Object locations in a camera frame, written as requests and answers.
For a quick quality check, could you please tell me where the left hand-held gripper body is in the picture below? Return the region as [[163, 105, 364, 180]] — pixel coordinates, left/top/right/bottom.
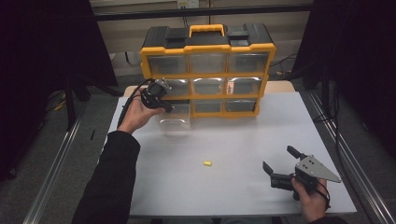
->
[[139, 77, 173, 110]]

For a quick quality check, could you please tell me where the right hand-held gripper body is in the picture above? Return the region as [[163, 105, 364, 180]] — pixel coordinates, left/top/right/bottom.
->
[[270, 154, 343, 202]]

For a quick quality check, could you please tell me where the clear plastic drawer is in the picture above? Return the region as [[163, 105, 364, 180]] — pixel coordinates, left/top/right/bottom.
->
[[158, 100, 191, 137]]

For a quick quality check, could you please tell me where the yellow black drawer organizer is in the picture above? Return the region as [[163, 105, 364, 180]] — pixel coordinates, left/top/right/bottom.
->
[[139, 22, 277, 119]]

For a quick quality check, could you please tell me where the person's left hand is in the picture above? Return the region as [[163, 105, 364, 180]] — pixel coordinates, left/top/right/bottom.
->
[[117, 88, 166, 135]]

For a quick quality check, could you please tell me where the person's right hand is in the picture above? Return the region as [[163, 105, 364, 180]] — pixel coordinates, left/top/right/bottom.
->
[[290, 176, 330, 223]]

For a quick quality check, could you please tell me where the grid of clear drawers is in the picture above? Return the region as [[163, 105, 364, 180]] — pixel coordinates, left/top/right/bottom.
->
[[148, 51, 270, 114]]

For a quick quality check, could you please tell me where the black metal stand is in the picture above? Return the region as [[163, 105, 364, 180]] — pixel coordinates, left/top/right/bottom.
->
[[64, 74, 78, 132]]

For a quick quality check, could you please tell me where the black curtain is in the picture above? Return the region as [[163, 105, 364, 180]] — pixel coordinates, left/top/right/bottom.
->
[[0, 0, 119, 181], [290, 0, 396, 160]]

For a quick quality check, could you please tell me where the left hand-held gripper cable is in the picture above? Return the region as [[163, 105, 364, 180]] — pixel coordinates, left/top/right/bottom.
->
[[116, 77, 156, 129]]

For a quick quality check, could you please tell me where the hand-held gripper cable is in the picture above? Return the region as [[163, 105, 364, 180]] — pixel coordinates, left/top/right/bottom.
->
[[116, 77, 156, 129], [314, 180, 332, 211]]

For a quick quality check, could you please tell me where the right hand-held gripper cable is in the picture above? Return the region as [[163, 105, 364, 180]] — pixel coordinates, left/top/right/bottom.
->
[[314, 180, 332, 211]]

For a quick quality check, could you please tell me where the black floor cable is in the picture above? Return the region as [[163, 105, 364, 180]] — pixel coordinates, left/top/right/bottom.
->
[[124, 50, 141, 66], [312, 90, 344, 175], [270, 53, 298, 68]]

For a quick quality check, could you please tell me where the aluminium floor rail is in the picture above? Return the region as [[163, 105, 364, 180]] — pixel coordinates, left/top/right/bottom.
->
[[306, 90, 396, 224], [21, 102, 90, 224]]

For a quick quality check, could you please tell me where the black horizontal frame bar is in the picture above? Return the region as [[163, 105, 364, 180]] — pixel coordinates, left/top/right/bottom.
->
[[92, 3, 314, 22]]

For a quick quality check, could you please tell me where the white wall outlet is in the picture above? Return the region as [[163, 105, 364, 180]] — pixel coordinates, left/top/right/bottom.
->
[[177, 0, 200, 9]]

